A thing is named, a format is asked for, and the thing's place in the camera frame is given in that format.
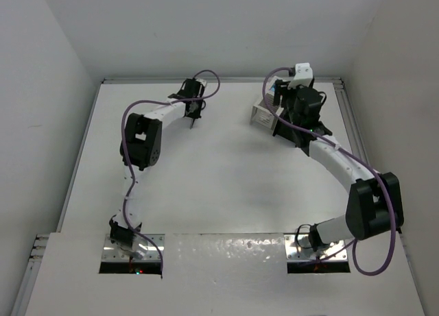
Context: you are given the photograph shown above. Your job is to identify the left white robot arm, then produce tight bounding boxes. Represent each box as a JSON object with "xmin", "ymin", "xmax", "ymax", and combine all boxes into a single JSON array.
[{"xmin": 110, "ymin": 77, "xmax": 207, "ymax": 250}]

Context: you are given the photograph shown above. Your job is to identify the white slatted container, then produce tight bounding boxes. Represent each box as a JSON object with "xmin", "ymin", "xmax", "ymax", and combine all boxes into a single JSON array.
[{"xmin": 250, "ymin": 76, "xmax": 283, "ymax": 132}]

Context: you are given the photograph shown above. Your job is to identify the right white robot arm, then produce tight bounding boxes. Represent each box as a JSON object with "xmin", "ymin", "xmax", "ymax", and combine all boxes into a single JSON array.
[{"xmin": 274, "ymin": 80, "xmax": 404, "ymax": 252}]

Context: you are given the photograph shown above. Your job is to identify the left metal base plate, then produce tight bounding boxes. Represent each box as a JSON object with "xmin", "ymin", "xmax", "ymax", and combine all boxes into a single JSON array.
[{"xmin": 101, "ymin": 234, "xmax": 165, "ymax": 263}]

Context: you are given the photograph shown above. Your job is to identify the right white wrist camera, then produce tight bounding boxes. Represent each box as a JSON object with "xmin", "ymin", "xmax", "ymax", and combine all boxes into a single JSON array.
[{"xmin": 287, "ymin": 62, "xmax": 314, "ymax": 89}]

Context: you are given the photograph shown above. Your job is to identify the black slatted container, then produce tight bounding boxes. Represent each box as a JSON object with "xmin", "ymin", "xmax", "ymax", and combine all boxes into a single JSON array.
[{"xmin": 272, "ymin": 119, "xmax": 308, "ymax": 148}]

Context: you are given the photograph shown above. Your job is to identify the blue handled scissors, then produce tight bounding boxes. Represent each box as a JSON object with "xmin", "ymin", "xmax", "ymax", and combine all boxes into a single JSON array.
[{"xmin": 189, "ymin": 118, "xmax": 198, "ymax": 130}]

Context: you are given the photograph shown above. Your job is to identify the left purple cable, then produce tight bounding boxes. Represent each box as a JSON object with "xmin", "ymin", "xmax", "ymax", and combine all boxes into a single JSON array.
[{"xmin": 120, "ymin": 69, "xmax": 221, "ymax": 272}]

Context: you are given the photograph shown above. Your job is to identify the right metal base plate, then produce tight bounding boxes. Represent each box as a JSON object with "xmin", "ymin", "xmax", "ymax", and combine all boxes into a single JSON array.
[{"xmin": 284, "ymin": 233, "xmax": 348, "ymax": 263}]

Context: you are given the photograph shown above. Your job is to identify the metal base plate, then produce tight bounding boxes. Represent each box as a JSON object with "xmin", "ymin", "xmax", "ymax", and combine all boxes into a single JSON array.
[
  {"xmin": 101, "ymin": 234, "xmax": 165, "ymax": 263},
  {"xmin": 284, "ymin": 233, "xmax": 348, "ymax": 263}
]

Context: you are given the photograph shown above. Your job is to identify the purple cable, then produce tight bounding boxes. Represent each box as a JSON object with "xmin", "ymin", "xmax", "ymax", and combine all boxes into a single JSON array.
[
  {"xmin": 120, "ymin": 69, "xmax": 221, "ymax": 272},
  {"xmin": 262, "ymin": 66, "xmax": 397, "ymax": 275}
]

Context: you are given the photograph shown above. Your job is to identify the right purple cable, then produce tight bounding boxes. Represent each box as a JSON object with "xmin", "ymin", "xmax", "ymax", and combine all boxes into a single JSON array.
[{"xmin": 262, "ymin": 66, "xmax": 397, "ymax": 275}]

